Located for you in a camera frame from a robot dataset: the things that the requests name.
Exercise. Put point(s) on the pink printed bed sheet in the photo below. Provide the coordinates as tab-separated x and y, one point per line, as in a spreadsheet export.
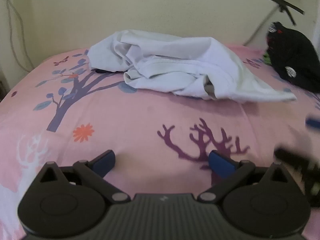
130	127

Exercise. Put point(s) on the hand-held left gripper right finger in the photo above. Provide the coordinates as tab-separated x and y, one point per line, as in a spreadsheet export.
221	166

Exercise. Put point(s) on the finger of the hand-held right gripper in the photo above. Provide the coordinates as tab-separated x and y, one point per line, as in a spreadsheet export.
292	157
313	122

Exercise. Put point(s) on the white shirt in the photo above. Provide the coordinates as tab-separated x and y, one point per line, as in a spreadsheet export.
175	65

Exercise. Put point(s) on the black cross-shaped stand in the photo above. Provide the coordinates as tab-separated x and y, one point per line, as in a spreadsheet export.
283	1

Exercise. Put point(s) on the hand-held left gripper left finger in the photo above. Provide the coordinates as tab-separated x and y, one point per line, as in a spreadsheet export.
106	162

